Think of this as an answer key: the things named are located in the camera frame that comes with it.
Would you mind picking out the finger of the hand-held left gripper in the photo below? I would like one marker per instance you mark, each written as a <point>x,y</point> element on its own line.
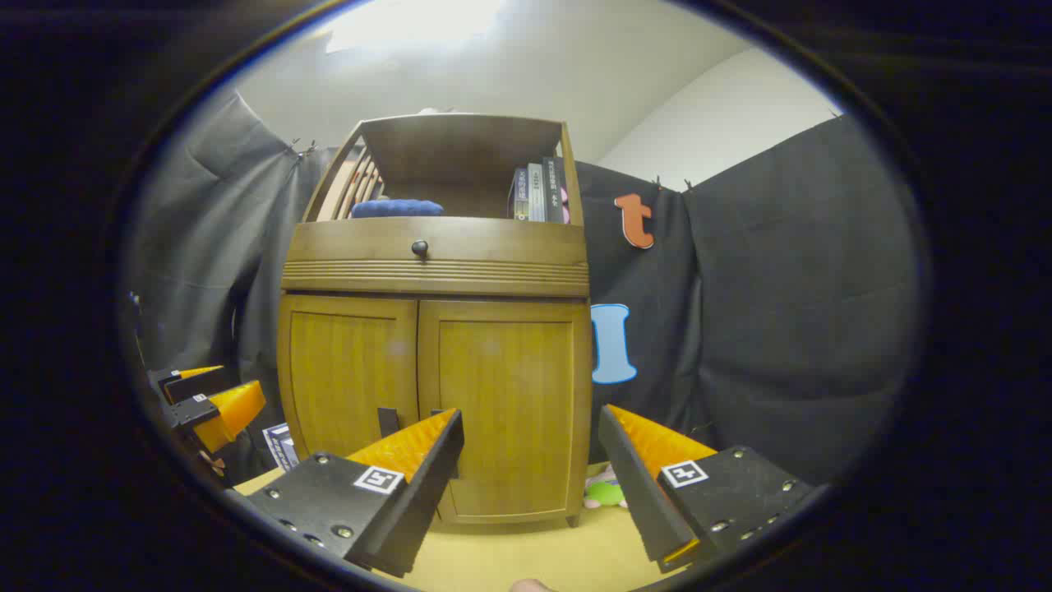
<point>197,385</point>
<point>230,411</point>

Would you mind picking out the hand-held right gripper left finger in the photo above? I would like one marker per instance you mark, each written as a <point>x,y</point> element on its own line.
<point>423,485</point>

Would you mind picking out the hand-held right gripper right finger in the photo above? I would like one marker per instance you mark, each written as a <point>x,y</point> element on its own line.
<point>637,493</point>

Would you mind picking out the wooden shoe cabinet door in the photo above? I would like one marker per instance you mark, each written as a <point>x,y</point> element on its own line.
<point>509,378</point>
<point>345,362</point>

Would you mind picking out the wooden double-door shoe cabinet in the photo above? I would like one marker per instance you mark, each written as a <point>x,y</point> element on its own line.
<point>493,275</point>

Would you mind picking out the wooden cabinet drawer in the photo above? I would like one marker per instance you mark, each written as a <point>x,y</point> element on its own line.
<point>493,238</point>

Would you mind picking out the green plush toy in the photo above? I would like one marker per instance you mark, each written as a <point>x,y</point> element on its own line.
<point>606,492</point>

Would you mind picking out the round black drawer knob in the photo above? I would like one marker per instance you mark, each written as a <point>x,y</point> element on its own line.
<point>420,247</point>

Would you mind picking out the black backdrop cloth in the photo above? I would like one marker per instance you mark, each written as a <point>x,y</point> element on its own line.
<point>781,288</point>

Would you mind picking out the folded blue cloth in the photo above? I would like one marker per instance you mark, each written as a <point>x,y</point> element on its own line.
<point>399,207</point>

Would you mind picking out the dark blue book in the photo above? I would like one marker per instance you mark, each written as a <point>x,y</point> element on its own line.
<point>520,197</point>

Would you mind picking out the grey book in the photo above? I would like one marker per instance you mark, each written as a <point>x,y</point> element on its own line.
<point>536,193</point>

